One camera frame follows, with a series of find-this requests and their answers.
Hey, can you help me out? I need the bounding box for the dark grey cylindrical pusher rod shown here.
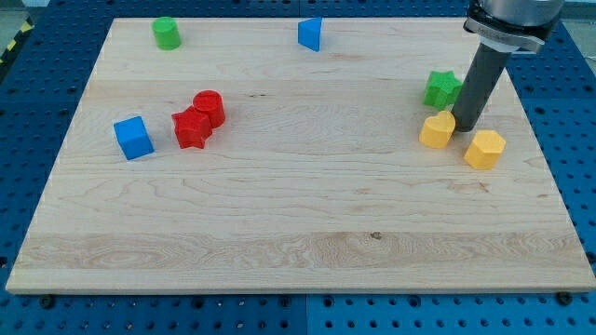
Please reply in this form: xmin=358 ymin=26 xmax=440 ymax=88
xmin=452 ymin=43 xmax=509 ymax=132

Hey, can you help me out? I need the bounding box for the green star block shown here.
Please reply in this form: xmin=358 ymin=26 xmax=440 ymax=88
xmin=423 ymin=71 xmax=463 ymax=111

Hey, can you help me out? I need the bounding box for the red star block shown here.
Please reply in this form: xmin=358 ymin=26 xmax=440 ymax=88
xmin=171 ymin=106 xmax=212 ymax=149

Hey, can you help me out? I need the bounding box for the yellow hexagon block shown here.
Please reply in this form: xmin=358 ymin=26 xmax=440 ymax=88
xmin=464 ymin=130 xmax=507 ymax=170

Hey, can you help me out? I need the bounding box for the yellow heart block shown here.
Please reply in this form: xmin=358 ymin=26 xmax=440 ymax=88
xmin=418 ymin=111 xmax=455 ymax=149

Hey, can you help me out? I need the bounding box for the blue triangle block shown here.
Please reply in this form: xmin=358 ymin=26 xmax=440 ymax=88
xmin=297 ymin=17 xmax=323 ymax=52

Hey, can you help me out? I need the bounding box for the red cylinder block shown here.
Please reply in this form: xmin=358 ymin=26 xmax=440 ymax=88
xmin=192 ymin=90 xmax=225 ymax=128

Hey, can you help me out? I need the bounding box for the light wooden board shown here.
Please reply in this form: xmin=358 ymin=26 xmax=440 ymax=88
xmin=7 ymin=18 xmax=595 ymax=295

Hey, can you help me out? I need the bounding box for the green cylinder block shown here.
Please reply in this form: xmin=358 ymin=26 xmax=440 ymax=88
xmin=151 ymin=17 xmax=182 ymax=50

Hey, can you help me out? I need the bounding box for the blue cube block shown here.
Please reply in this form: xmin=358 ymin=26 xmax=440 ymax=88
xmin=114 ymin=116 xmax=155 ymax=160

